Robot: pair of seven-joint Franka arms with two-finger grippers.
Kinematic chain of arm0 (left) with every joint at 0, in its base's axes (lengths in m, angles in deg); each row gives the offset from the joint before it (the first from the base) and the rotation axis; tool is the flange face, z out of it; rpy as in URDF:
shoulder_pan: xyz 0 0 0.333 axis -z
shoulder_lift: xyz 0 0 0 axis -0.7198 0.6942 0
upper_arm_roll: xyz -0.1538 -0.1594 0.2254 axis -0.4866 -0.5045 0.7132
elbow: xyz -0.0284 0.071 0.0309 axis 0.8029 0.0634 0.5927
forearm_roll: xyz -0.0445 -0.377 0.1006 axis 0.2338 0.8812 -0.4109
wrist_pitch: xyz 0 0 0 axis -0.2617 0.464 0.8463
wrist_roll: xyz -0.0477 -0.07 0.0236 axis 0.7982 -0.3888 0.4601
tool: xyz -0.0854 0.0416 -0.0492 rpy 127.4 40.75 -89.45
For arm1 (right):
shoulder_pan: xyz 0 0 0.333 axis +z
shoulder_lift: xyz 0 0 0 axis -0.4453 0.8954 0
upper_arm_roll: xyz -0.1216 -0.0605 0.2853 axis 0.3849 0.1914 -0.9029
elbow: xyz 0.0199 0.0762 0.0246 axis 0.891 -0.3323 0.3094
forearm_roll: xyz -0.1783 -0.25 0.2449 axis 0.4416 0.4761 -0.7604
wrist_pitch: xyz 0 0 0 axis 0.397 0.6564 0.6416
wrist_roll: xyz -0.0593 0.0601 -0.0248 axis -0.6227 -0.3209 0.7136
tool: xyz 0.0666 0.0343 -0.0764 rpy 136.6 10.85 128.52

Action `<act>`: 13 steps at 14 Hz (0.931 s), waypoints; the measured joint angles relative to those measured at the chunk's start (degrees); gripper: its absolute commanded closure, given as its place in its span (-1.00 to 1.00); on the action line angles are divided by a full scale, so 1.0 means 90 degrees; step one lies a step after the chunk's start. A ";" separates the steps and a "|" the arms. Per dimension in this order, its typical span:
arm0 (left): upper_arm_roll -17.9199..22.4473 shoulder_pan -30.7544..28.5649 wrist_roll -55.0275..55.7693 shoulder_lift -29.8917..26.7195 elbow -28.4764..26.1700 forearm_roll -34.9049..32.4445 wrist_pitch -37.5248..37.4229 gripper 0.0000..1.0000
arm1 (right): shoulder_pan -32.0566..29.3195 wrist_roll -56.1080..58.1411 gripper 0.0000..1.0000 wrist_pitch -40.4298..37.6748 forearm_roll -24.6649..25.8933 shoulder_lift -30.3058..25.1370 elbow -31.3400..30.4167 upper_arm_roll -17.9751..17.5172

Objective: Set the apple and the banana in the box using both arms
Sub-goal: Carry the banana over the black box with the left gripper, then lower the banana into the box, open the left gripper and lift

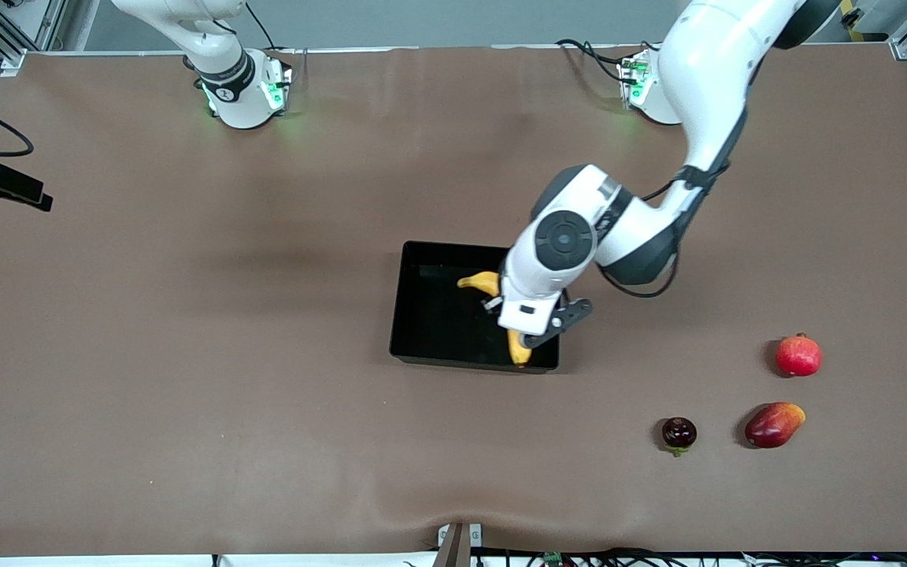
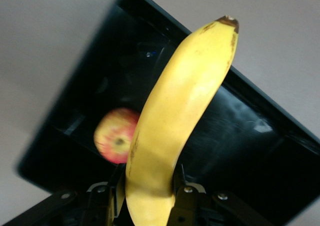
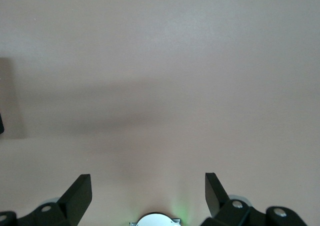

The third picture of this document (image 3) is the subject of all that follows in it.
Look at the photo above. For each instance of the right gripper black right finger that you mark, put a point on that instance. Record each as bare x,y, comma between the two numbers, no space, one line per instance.
225,213

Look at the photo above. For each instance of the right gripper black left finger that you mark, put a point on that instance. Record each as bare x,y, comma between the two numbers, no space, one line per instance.
75,203

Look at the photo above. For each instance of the black plastic box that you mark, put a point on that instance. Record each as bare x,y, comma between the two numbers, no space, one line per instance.
1,125

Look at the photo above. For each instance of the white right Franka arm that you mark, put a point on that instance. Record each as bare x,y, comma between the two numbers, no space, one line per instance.
155,221

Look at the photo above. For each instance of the table cover mat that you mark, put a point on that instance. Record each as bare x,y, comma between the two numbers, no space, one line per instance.
160,60

